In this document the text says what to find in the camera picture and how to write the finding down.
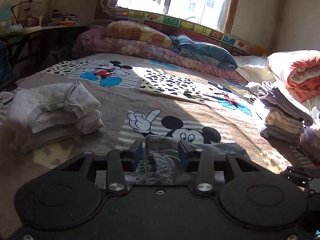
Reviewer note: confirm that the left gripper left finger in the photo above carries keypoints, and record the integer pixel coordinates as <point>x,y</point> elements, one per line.
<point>119,162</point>

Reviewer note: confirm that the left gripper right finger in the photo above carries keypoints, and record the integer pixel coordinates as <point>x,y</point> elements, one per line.
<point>200,161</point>

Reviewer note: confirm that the grey sweatpants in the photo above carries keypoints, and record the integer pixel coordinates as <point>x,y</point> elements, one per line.
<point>161,165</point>

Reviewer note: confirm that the white purple flower folded sheet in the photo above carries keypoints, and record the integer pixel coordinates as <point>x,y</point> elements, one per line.
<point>310,139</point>

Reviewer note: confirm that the Mickey Mouse brown blanket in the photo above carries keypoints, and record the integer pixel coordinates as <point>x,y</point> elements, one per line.
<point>138,96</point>

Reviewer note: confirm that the cream patterned folded sheet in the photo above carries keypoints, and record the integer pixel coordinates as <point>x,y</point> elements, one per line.
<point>275,117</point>

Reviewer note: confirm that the white folded garment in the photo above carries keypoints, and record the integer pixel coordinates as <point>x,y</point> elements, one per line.
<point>51,113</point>

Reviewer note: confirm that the orange white rolled quilt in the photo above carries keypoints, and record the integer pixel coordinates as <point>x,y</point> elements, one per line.
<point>298,70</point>

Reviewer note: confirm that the blue folded quilt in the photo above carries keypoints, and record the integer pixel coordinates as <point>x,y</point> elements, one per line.
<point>204,52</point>

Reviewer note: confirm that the pink floral quilt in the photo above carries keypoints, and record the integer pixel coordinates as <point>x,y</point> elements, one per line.
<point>95,41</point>

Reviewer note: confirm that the yellow orange cartoon pillow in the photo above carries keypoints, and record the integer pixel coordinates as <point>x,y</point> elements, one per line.
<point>136,31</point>

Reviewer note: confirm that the colourful alphabet foam mat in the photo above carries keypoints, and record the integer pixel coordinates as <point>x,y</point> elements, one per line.
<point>175,26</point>

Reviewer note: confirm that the cluttered dark side table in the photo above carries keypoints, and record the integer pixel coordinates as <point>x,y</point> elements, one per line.
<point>25,54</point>

